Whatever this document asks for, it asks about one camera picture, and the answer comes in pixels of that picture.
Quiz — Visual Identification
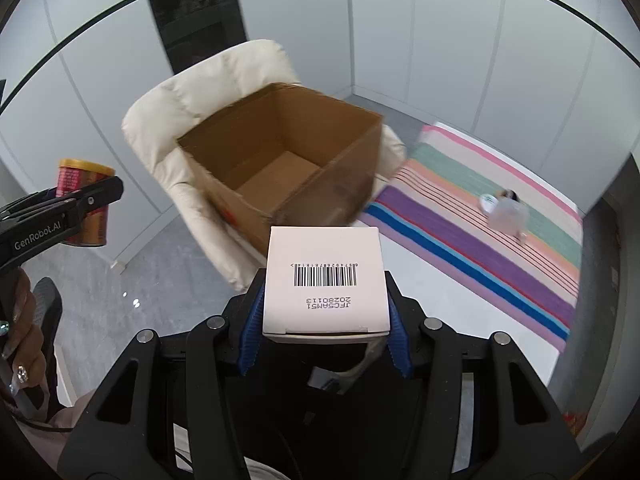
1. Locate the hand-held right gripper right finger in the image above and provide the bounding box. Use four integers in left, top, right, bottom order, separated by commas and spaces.
382, 269, 585, 480

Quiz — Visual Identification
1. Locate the person's left forearm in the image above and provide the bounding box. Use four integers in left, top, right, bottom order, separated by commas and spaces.
0, 390, 97, 480

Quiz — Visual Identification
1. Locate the red and yellow can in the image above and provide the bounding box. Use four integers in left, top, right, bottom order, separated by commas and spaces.
55, 158, 117, 248

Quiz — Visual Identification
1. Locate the brown cardboard box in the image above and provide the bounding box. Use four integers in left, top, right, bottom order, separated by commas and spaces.
176, 82, 385, 256

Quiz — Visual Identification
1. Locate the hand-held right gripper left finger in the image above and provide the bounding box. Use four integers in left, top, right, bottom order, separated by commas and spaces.
57, 267, 267, 480

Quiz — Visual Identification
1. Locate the cream padded armchair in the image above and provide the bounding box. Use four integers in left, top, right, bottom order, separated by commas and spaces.
121, 39, 408, 293

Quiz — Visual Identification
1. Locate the white low table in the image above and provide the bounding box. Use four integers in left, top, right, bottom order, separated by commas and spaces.
372, 120, 587, 411

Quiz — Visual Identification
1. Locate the translucent plastic container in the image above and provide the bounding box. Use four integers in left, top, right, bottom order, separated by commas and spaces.
487, 199, 529, 242

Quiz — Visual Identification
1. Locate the white cardboard carton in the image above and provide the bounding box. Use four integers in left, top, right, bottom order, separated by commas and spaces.
262, 226, 392, 343

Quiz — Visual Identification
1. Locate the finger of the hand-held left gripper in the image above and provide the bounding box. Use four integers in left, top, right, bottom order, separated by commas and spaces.
47, 175, 125, 222

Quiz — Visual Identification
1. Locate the person's left hand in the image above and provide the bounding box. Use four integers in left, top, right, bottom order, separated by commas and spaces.
0, 267, 51, 422

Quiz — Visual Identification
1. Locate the striped colourful cloth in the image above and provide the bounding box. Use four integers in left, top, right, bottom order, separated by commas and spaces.
360, 125, 585, 353

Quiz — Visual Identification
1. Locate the black tall cabinet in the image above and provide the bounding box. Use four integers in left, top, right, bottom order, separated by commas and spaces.
140, 0, 251, 77

